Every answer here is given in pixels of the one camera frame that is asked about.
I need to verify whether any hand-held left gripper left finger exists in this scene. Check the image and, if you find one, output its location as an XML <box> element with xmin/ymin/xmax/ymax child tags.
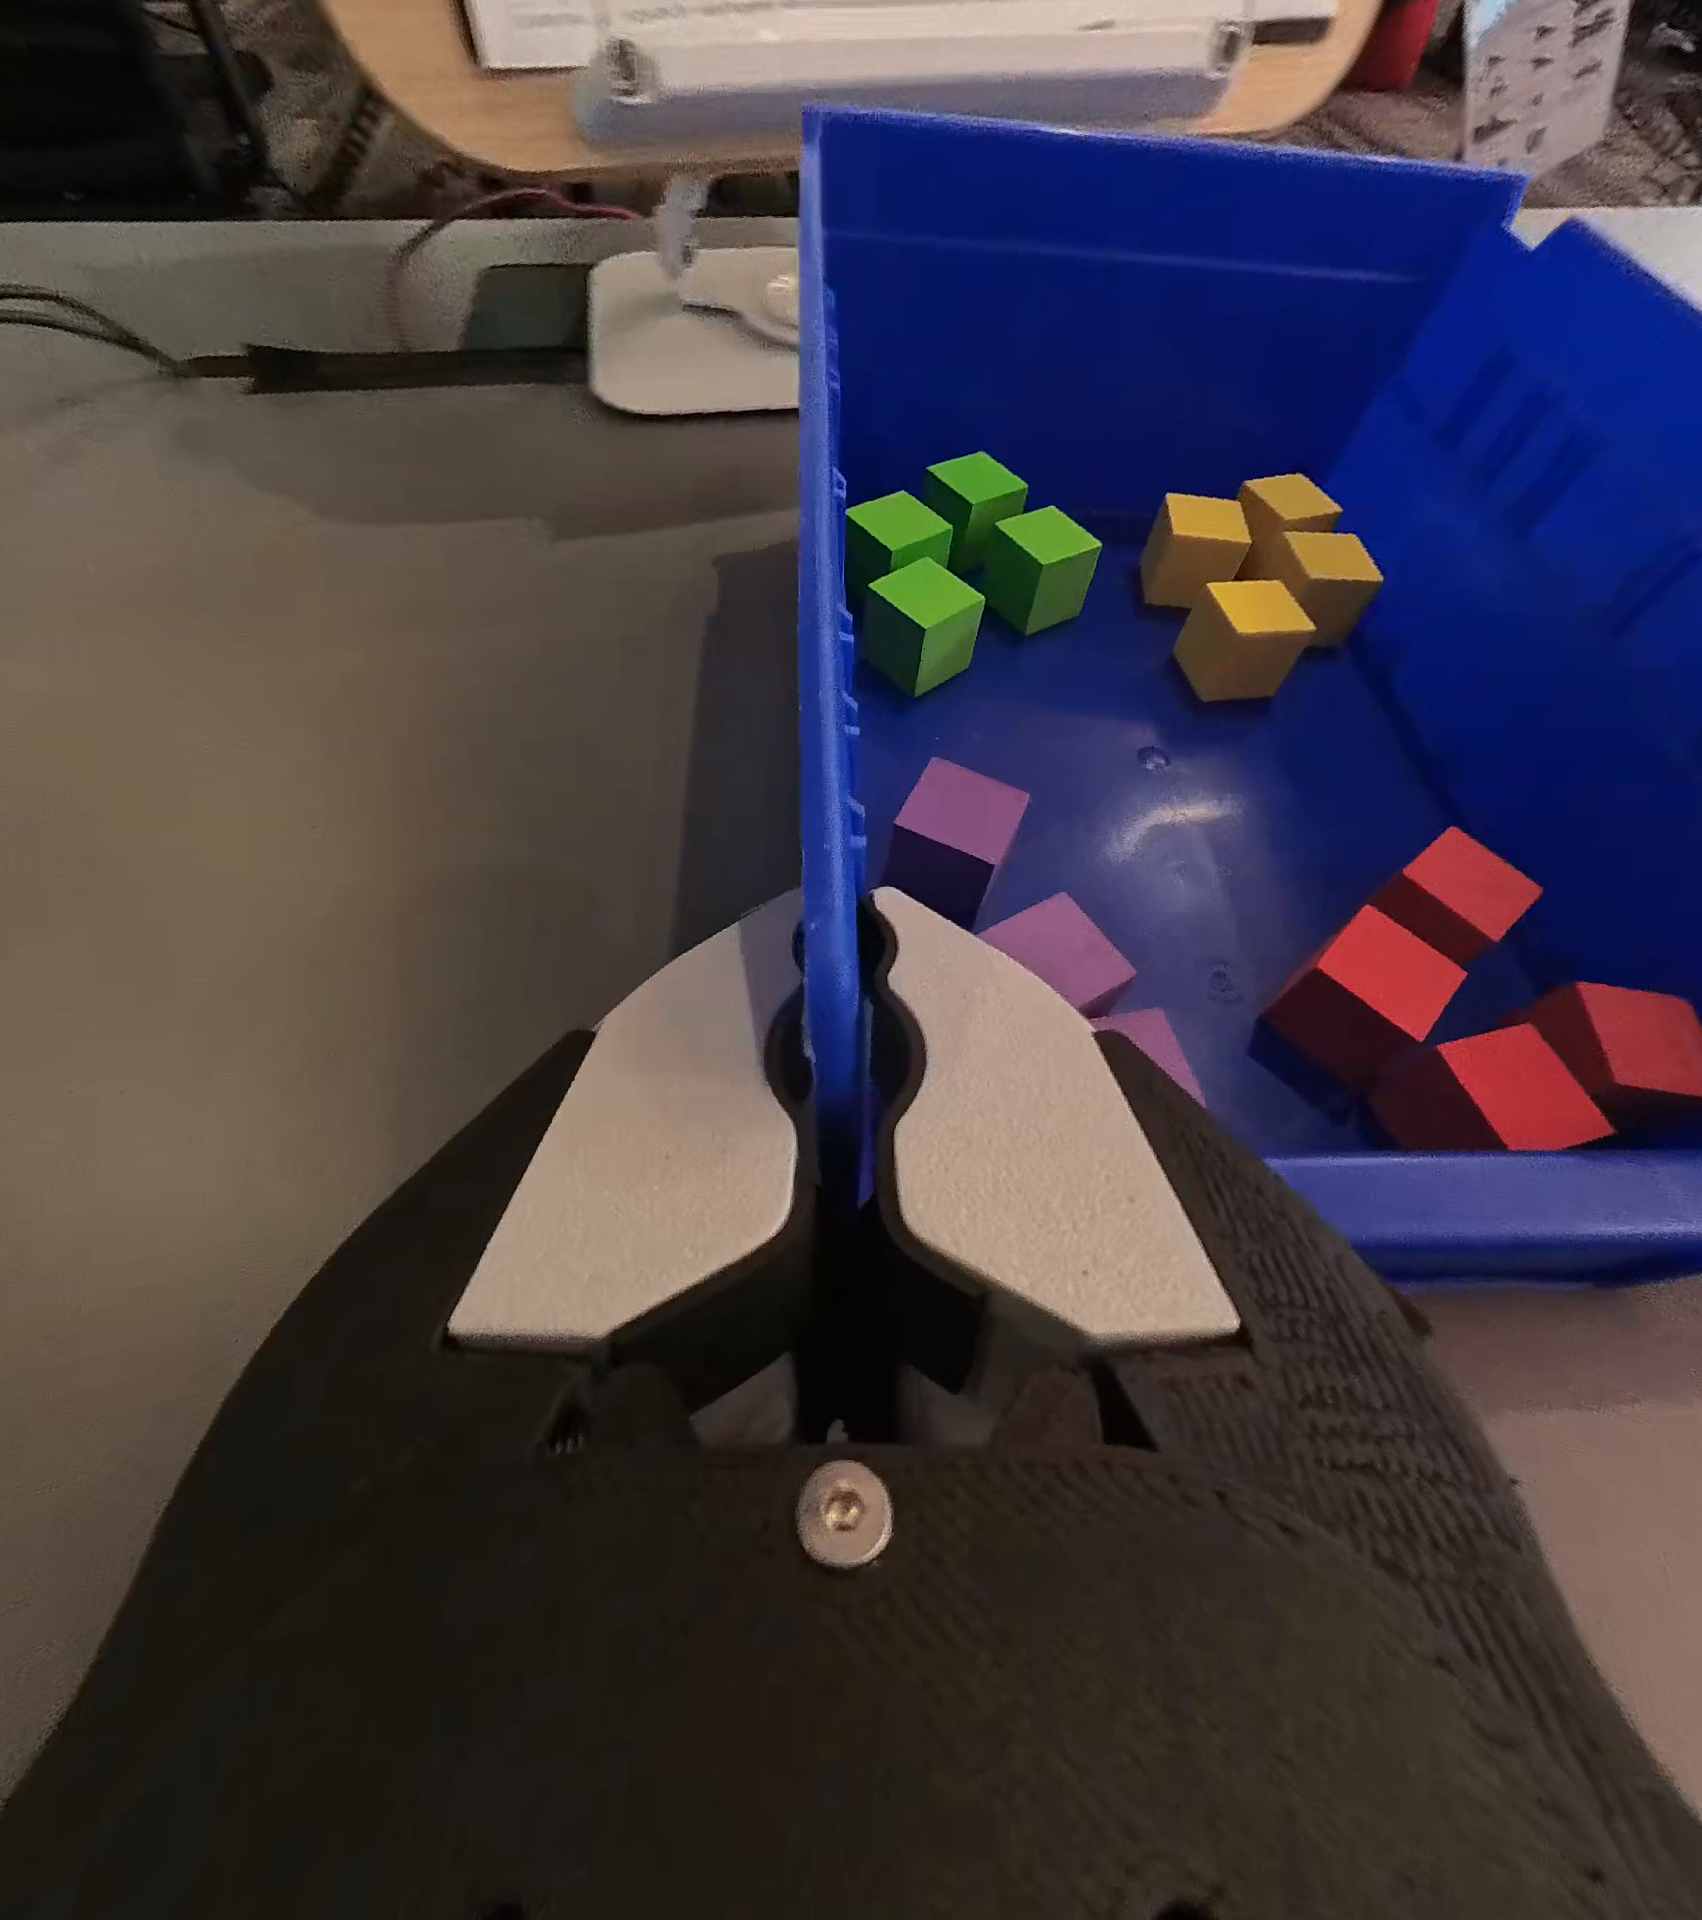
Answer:
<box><xmin>446</xmin><ymin>907</ymin><xmax>813</xmax><ymax>1353</ymax></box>

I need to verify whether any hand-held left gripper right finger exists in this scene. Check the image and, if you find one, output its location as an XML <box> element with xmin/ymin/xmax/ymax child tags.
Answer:
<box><xmin>867</xmin><ymin>889</ymin><xmax>1245</xmax><ymax>1348</ymax></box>

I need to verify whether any yellow wooden cube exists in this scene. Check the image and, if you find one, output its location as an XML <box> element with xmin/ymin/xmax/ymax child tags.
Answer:
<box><xmin>1278</xmin><ymin>528</ymin><xmax>1386</xmax><ymax>649</ymax></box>
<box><xmin>1141</xmin><ymin>493</ymin><xmax>1256</xmax><ymax>612</ymax></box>
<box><xmin>1174</xmin><ymin>579</ymin><xmax>1319</xmax><ymax>704</ymax></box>
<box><xmin>1238</xmin><ymin>472</ymin><xmax>1346</xmax><ymax>538</ymax></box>

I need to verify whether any blue plastic bin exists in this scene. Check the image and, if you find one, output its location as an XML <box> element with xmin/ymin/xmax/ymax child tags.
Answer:
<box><xmin>794</xmin><ymin>104</ymin><xmax>1702</xmax><ymax>1284</ymax></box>

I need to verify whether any grey desk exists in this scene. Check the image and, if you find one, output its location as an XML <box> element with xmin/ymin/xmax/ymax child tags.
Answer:
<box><xmin>0</xmin><ymin>203</ymin><xmax>1702</xmax><ymax>1920</ymax></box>

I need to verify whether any white board stand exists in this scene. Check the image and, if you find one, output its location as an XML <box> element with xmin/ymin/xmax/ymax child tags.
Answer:
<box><xmin>588</xmin><ymin>172</ymin><xmax>809</xmax><ymax>418</ymax></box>

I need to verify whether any printed instruction sheet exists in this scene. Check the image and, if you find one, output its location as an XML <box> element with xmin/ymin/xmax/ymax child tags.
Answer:
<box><xmin>461</xmin><ymin>0</ymin><xmax>1341</xmax><ymax>71</ymax></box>

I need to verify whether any hanging laminated card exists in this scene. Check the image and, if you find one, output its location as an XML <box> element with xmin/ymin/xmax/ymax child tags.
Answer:
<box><xmin>1467</xmin><ymin>0</ymin><xmax>1634</xmax><ymax>169</ymax></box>

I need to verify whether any thin pink cable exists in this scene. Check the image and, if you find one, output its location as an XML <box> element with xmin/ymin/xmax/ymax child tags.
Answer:
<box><xmin>386</xmin><ymin>187</ymin><xmax>644</xmax><ymax>350</ymax></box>

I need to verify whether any black cable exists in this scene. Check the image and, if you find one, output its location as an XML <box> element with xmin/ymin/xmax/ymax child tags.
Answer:
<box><xmin>0</xmin><ymin>285</ymin><xmax>254</xmax><ymax>384</ymax></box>

